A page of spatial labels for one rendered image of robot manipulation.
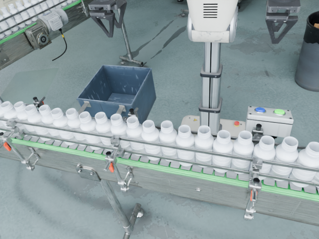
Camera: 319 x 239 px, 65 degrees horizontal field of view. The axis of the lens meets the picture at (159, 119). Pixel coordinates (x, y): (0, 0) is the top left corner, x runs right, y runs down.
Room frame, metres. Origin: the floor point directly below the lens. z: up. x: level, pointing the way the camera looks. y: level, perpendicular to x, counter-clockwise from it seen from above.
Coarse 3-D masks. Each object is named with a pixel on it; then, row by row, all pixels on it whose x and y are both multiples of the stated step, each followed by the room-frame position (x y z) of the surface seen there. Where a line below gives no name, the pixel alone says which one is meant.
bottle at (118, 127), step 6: (114, 114) 0.63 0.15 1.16; (114, 120) 0.60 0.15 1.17; (120, 120) 0.61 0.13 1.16; (114, 126) 0.60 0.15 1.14; (120, 126) 0.60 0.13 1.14; (126, 126) 0.61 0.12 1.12; (114, 132) 0.59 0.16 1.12; (120, 132) 0.59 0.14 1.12; (126, 132) 0.60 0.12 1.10; (126, 144) 0.59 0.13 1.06
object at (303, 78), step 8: (312, 16) 2.09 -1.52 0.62; (312, 24) 2.09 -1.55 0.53; (312, 32) 1.87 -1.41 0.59; (304, 40) 1.95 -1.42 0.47; (312, 40) 1.85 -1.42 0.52; (304, 48) 1.92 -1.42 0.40; (312, 48) 1.83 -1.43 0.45; (304, 56) 1.89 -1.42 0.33; (312, 56) 1.81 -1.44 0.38; (304, 64) 1.87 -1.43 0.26; (312, 64) 1.80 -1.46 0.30; (296, 72) 1.97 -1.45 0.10; (304, 72) 1.85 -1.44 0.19; (312, 72) 1.78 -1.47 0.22; (296, 80) 1.92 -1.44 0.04; (304, 80) 1.83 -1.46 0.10; (312, 80) 1.77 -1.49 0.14; (304, 88) 1.81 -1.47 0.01; (312, 88) 1.76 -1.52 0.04
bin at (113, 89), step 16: (96, 80) 1.23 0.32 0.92; (112, 80) 1.31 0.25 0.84; (128, 80) 1.27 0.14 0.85; (144, 80) 1.10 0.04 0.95; (80, 96) 1.07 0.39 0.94; (96, 96) 1.18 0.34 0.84; (112, 96) 1.29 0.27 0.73; (128, 96) 1.26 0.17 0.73; (144, 96) 1.06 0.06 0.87; (80, 112) 0.95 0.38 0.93; (96, 112) 1.01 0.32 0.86; (112, 112) 0.97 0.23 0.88; (128, 112) 0.93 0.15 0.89; (144, 112) 1.02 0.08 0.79
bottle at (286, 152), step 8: (280, 144) 0.43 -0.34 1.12; (288, 144) 0.42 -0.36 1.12; (296, 144) 0.39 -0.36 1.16; (280, 152) 0.40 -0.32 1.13; (288, 152) 0.39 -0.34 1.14; (296, 152) 0.39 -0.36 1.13; (280, 160) 0.39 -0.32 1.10; (288, 160) 0.37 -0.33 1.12; (272, 168) 0.40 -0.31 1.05; (280, 168) 0.38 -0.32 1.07; (288, 168) 0.37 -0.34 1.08; (288, 176) 0.38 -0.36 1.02
